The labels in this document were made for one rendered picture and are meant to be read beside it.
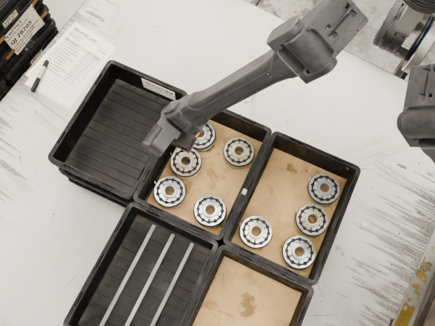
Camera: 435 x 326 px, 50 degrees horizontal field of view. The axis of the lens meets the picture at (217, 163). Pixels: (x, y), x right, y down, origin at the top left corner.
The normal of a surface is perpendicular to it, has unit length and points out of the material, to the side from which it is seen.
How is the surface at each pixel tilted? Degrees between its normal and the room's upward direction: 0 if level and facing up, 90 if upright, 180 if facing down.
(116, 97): 0
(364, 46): 0
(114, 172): 0
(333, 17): 40
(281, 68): 76
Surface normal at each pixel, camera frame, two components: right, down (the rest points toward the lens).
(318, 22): 0.23, 0.33
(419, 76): -0.81, -0.22
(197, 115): -0.36, 0.77
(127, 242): 0.02, -0.33
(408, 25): -0.51, 0.81
